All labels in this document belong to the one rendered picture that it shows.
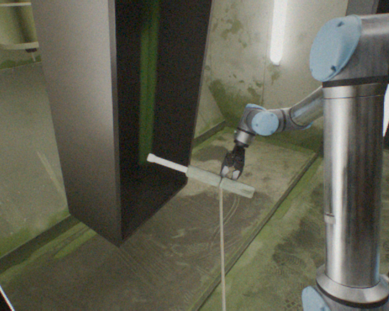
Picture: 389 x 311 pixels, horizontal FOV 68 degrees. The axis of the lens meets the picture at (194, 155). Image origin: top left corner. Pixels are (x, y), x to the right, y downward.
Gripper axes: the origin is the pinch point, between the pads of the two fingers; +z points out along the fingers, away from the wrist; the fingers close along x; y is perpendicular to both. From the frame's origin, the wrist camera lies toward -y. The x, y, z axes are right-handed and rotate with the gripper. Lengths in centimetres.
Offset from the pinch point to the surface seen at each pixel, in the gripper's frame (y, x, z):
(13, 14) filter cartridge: 59, 139, -36
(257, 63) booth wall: 177, -25, -82
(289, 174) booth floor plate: 125, -81, 3
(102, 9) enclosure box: -37, 60, -44
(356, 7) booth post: 115, -67, -137
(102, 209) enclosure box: -1, 48, 31
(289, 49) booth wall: 154, -43, -101
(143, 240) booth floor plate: 57, 23, 73
